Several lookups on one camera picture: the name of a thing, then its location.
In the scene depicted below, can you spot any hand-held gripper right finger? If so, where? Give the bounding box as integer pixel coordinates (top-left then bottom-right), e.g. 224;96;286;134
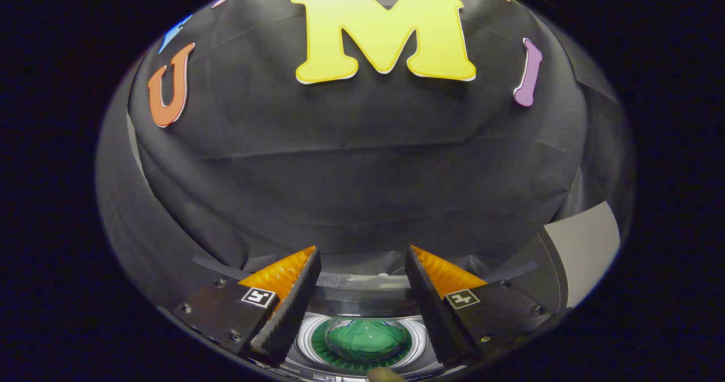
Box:
404;245;553;366

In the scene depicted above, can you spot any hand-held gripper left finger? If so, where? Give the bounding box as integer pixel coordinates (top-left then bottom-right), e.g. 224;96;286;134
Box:
170;246;322;368

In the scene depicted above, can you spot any green polo shirt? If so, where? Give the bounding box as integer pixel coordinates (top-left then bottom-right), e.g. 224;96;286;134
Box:
326;319;407;363

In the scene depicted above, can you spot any beige cabinet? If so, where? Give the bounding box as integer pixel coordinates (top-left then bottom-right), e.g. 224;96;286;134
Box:
538;201;621;310

